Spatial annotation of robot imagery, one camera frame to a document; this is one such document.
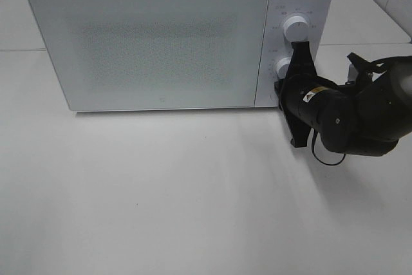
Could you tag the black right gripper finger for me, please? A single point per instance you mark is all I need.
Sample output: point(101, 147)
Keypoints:
point(298, 129)
point(301, 62)

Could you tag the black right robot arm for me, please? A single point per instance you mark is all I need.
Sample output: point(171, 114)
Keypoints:
point(366, 116)

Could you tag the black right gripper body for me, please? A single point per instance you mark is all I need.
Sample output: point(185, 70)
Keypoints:
point(302, 99)

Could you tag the white control knob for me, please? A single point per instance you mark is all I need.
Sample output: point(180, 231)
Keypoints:
point(296, 27)
point(281, 67)

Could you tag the white microwave door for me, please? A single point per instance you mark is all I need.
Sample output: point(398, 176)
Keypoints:
point(119, 55)

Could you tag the round white door button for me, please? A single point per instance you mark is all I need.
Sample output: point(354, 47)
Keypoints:
point(274, 99)

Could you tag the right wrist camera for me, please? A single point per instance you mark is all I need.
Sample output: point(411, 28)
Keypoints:
point(359, 69)

